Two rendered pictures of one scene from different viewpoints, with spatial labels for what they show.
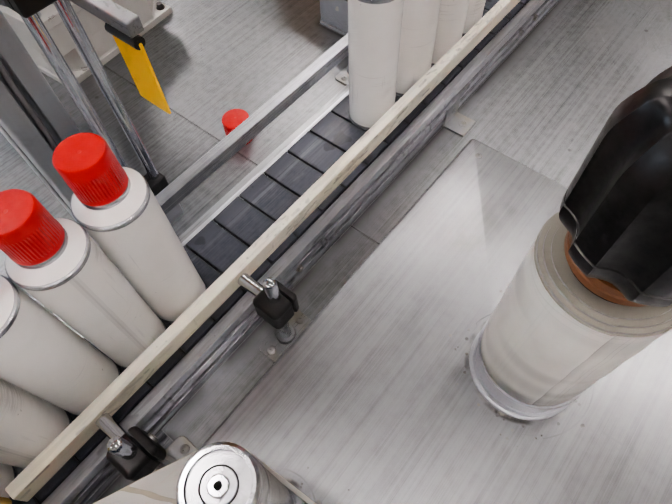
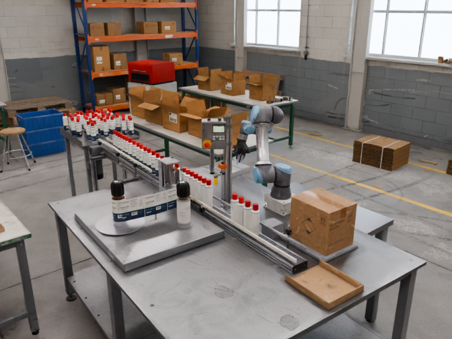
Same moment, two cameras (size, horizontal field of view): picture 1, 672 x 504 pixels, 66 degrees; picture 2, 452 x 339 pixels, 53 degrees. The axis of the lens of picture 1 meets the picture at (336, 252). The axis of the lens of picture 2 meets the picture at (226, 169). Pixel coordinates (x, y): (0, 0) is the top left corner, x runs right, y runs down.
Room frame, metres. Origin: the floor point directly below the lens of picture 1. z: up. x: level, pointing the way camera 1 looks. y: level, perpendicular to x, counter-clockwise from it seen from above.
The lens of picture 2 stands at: (0.92, -2.60, 2.19)
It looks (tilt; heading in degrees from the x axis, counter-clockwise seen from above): 20 degrees down; 102
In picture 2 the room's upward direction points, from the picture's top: straight up
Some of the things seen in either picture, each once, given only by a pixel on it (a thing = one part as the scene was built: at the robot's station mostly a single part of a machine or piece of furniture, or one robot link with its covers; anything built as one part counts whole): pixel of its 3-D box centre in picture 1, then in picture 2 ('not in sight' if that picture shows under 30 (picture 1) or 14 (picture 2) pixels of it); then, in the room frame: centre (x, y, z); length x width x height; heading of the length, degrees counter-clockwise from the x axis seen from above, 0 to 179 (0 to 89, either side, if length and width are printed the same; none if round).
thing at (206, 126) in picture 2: not in sight; (214, 134); (0.24, 0.24, 1.38); 0.17 x 0.10 x 0.19; 13
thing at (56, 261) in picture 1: (87, 291); (204, 191); (0.17, 0.18, 0.98); 0.05 x 0.05 x 0.20
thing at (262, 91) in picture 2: not in sight; (260, 87); (-0.04, 4.57, 0.97); 0.43 x 0.42 x 0.37; 49
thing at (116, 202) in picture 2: not in sight; (118, 202); (-0.27, -0.22, 1.04); 0.09 x 0.09 x 0.29
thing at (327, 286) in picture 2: not in sight; (323, 282); (1.00, -0.56, 0.85); 0.30 x 0.26 x 0.04; 138
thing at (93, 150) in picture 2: not in sight; (95, 162); (-1.26, 1.32, 0.71); 0.15 x 0.12 x 0.34; 48
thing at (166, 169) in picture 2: not in sight; (170, 177); (-0.12, 0.32, 1.01); 0.14 x 0.13 x 0.26; 138
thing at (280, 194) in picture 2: not in sight; (281, 189); (0.69, 0.36, 0.97); 0.15 x 0.15 x 0.10
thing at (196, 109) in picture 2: not in sight; (206, 119); (-0.35, 2.29, 0.96); 0.53 x 0.45 x 0.37; 54
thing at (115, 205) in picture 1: (140, 241); (208, 194); (0.21, 0.15, 0.98); 0.05 x 0.05 x 0.20
